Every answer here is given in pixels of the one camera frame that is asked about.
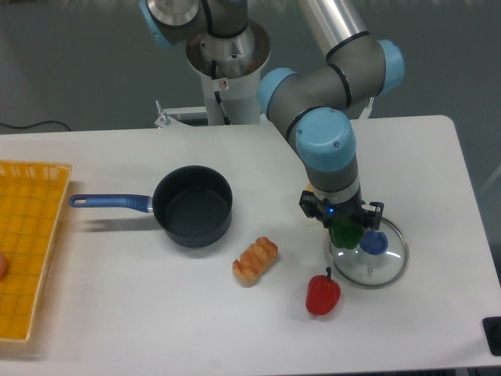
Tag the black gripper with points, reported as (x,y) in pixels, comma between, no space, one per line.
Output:
(354,210)

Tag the green bell pepper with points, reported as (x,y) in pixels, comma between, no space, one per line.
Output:
(344,233)

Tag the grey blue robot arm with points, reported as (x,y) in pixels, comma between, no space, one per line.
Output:
(307,110)

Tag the glass lid blue knob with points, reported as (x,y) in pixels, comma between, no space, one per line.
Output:
(379,259)

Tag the red bell pepper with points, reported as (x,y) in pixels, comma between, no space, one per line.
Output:
(323,294)

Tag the toy bread loaf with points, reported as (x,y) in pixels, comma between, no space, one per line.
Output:
(255,261)

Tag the black box at table edge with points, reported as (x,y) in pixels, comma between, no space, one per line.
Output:
(492,329)

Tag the yellow woven basket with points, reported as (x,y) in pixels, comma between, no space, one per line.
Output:
(32,196)

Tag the orange object in basket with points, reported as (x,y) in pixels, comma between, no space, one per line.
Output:
(4,265)

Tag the dark saucepan blue handle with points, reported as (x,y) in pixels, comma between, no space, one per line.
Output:
(193,204)

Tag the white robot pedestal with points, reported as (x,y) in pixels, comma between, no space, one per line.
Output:
(230,74)

